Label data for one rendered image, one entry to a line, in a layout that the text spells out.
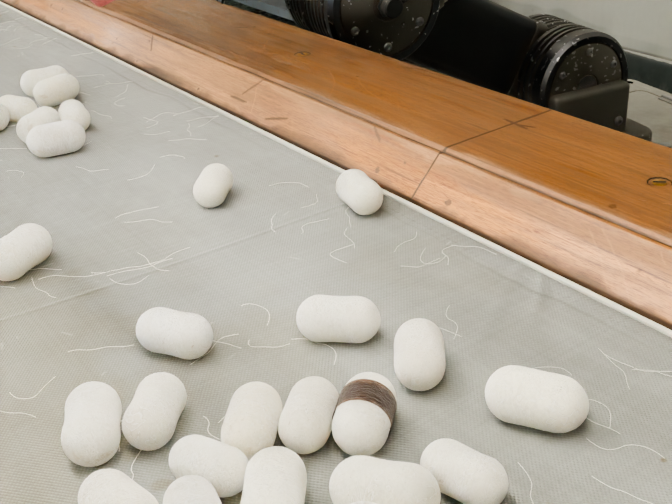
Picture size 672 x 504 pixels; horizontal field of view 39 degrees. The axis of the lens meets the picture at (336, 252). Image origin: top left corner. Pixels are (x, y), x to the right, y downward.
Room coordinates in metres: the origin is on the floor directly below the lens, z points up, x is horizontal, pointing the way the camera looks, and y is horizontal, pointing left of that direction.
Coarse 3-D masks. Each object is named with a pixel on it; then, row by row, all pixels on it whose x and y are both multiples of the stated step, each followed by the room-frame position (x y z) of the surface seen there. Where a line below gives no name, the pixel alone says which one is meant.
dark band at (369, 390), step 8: (352, 384) 0.28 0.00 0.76; (360, 384) 0.28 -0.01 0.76; (368, 384) 0.28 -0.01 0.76; (376, 384) 0.28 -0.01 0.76; (344, 392) 0.28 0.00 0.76; (352, 392) 0.27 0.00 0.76; (360, 392) 0.27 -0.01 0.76; (368, 392) 0.27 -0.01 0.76; (376, 392) 0.27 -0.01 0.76; (384, 392) 0.27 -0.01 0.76; (344, 400) 0.27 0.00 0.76; (368, 400) 0.27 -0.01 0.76; (376, 400) 0.27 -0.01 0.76; (384, 400) 0.27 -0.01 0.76; (392, 400) 0.27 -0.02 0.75; (384, 408) 0.27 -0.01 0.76; (392, 408) 0.27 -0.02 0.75; (392, 416) 0.27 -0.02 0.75; (392, 424) 0.27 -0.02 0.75
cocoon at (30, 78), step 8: (32, 72) 0.70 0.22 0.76; (40, 72) 0.70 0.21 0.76; (48, 72) 0.70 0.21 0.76; (56, 72) 0.70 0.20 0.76; (64, 72) 0.71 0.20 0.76; (24, 80) 0.69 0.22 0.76; (32, 80) 0.69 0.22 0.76; (40, 80) 0.69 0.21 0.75; (24, 88) 0.69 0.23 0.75; (32, 88) 0.69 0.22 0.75; (32, 96) 0.70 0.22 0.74
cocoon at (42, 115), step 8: (32, 112) 0.61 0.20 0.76; (40, 112) 0.61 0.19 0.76; (48, 112) 0.61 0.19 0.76; (56, 112) 0.62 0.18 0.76; (24, 120) 0.60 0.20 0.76; (32, 120) 0.60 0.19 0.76; (40, 120) 0.60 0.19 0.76; (48, 120) 0.60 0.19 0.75; (56, 120) 0.61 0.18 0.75; (16, 128) 0.60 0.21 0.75; (24, 128) 0.59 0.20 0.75; (24, 136) 0.59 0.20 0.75
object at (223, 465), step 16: (176, 448) 0.26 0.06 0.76; (192, 448) 0.25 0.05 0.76; (208, 448) 0.25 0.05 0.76; (224, 448) 0.25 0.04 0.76; (176, 464) 0.25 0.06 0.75; (192, 464) 0.25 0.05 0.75; (208, 464) 0.25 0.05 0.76; (224, 464) 0.24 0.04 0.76; (240, 464) 0.25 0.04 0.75; (208, 480) 0.24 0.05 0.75; (224, 480) 0.24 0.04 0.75; (240, 480) 0.24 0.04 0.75; (224, 496) 0.24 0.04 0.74
